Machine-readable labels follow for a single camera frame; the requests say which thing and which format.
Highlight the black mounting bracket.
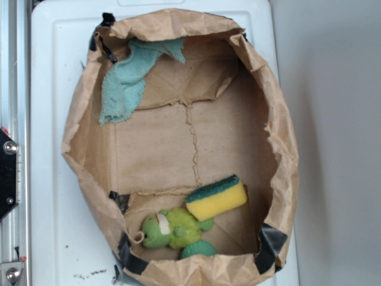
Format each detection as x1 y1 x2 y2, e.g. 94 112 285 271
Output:
0 128 18 221

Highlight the yellow green sponge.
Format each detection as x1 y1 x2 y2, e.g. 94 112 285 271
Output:
185 174 248 222

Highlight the blue terry cloth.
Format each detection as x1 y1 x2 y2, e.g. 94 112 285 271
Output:
99 38 185 126

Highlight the green plush turtle toy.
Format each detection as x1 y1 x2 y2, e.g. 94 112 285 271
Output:
141 207 217 259

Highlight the aluminium frame rail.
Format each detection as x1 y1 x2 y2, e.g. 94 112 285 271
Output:
1 1 33 285

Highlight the brown paper bag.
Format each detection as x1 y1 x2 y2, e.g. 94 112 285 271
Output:
62 9 299 285

